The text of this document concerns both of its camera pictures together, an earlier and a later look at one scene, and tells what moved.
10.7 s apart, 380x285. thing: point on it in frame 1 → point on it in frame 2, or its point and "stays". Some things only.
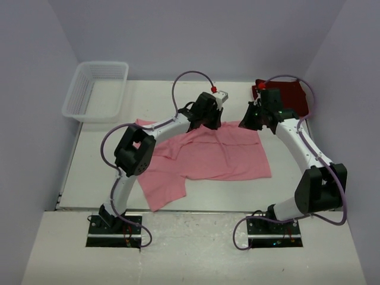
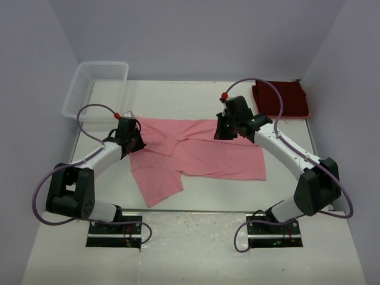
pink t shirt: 233,152 stays
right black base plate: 265,233 stays
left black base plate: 123,234 stays
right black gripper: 247,122 → 220,134
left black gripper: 216,124 → 140,144
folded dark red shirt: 292,94 stays
